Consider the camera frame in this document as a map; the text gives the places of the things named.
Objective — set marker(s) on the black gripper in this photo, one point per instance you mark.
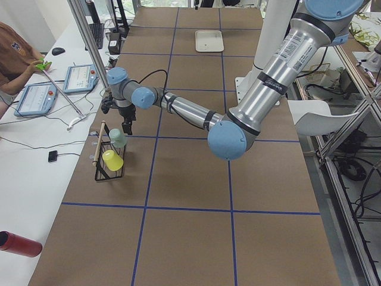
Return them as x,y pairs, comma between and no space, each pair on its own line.
125,112

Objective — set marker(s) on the pale green cup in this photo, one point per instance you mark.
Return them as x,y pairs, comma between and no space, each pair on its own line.
117,138

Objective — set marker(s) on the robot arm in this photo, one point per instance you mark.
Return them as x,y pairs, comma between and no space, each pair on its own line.
314,25

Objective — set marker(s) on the yellow cup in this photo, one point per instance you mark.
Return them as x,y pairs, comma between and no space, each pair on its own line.
112,160

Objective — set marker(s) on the cream rabbit tray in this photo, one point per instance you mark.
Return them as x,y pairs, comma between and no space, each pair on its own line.
209,41

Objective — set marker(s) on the far teach pendant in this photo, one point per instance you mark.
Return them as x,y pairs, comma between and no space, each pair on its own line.
80,79

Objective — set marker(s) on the teach pendant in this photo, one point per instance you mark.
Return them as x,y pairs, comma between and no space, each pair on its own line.
80,79
36,99

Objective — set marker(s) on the small black puck device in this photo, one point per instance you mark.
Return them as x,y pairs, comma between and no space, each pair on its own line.
52,156

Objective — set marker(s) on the black box device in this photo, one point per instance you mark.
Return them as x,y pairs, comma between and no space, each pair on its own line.
114,44

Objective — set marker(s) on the near teach pendant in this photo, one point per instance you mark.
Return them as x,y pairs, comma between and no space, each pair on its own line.
36,99

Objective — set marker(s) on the black keyboard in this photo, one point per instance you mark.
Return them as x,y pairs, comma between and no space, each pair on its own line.
97,31

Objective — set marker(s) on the black computer mouse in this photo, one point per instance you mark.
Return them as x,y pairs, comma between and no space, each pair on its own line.
57,51

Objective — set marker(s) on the person in brown shirt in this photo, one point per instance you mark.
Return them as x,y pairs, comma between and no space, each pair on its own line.
18,60

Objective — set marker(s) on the red bottle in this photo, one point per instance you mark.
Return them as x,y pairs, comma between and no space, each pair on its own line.
16,244

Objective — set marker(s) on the white chair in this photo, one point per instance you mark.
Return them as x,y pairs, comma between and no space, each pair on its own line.
313,117

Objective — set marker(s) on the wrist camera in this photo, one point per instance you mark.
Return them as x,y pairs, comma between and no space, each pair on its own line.
107,103

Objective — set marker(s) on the black wire cup rack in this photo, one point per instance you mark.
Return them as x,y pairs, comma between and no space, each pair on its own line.
103,143

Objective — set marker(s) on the aluminium frame post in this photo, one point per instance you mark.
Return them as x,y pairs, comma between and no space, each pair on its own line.
82,23

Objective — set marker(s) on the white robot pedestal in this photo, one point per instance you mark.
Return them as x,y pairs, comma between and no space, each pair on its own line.
276,18

